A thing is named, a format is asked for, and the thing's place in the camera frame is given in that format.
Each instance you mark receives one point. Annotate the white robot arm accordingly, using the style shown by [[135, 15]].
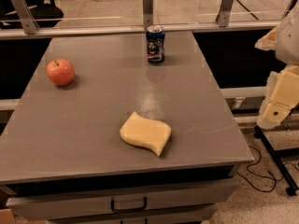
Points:
[[287, 41]]

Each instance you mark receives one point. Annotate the grey cabinet drawer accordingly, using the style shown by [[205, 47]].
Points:
[[91, 203]]

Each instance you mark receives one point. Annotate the black drawer handle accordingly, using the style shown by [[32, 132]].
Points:
[[128, 206]]

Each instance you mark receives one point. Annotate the black stand leg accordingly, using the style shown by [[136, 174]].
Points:
[[276, 156]]

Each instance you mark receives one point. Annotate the horizontal metal rail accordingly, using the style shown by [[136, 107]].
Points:
[[12, 34]]

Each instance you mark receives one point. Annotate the right metal rail bracket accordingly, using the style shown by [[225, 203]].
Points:
[[223, 16]]

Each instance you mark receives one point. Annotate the red apple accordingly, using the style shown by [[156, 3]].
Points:
[[60, 71]]

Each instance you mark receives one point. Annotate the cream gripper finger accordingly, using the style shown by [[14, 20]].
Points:
[[268, 41], [281, 97]]

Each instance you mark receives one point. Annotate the yellow sponge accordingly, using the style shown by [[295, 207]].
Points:
[[147, 133]]

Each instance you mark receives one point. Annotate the black office chair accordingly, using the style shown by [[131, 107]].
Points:
[[44, 12]]

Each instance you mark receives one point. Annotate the middle metal rail bracket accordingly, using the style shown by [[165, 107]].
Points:
[[147, 13]]

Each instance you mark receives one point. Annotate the metal rail bracket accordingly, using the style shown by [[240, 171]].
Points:
[[27, 21], [147, 13], [223, 16]]

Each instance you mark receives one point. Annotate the left metal rail bracket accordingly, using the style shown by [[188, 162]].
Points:
[[27, 21]]

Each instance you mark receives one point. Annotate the blue pepsi can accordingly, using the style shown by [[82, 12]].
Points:
[[155, 43]]

